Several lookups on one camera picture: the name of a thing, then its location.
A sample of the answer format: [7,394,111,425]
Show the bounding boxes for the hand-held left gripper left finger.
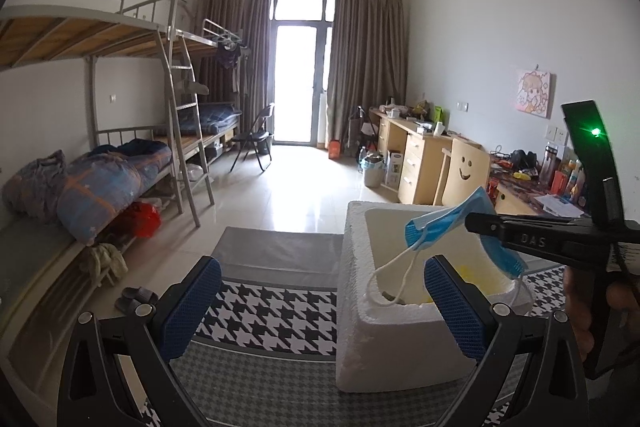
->
[56,255,223,427]

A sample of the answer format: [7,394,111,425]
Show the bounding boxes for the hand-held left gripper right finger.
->
[422,254,591,427]

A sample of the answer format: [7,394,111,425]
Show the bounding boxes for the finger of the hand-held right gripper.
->
[465,212,576,264]

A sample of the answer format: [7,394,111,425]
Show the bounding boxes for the yellow foam net sleeve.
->
[450,263,511,295]

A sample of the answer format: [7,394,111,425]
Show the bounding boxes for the blue face mask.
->
[367,187,528,308]

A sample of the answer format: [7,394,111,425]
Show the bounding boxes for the white foam box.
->
[336,201,533,392]

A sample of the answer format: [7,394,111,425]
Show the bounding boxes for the person's right hand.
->
[564,264,640,363]

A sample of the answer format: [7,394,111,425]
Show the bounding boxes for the cluster of toiletry bottles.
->
[552,157,591,208]

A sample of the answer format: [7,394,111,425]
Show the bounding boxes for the printed paper sheets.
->
[537,193,586,218]

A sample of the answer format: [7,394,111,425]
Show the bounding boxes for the black slipper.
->
[114,297,146,315]
[122,287,160,304]

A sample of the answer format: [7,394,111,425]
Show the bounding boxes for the dark thermos bottle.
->
[540,146,558,185]

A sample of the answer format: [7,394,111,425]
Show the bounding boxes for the black headphones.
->
[509,149,541,170]

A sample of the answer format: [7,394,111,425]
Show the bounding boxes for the houndstooth floor mat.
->
[140,227,571,427]

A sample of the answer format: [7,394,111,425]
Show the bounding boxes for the wooden chair smiley cutout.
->
[432,138,492,208]

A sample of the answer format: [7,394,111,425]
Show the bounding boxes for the red plastic bag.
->
[127,202,163,239]

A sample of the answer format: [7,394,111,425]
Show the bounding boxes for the beige cloth bundle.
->
[80,243,128,283]

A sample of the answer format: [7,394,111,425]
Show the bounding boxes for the wooden desk with drawers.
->
[369,107,468,206]

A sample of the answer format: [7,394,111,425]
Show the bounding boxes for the clear storage box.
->
[186,162,211,188]

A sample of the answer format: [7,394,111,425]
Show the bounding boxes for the white carton box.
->
[384,149,405,188]

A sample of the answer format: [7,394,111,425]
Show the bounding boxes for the blue plaid quilt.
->
[56,139,173,245]

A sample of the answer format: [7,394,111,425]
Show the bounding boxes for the metal trash bin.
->
[361,153,386,188]

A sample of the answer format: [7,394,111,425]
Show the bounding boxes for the black folding chair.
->
[230,103,276,174]

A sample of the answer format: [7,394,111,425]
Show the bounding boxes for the black folding trolley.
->
[348,106,379,158]

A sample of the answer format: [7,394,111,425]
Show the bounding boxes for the dark blue bedding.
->
[177,103,242,135]

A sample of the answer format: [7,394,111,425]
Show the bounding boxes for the grey crumpled quilt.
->
[2,150,68,224]

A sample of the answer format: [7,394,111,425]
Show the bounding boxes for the brown curtain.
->
[192,0,273,142]
[327,0,411,152]

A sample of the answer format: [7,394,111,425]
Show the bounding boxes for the glass balcony door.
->
[270,0,337,146]

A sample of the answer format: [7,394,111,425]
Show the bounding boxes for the hanging dark clothes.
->
[215,39,251,70]

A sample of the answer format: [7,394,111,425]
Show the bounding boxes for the small metal bunk bed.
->
[150,19,251,168]

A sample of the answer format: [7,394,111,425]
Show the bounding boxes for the large metal bunk bed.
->
[0,0,216,408]

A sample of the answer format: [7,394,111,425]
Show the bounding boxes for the cartoon wall picture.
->
[514,68,556,118]

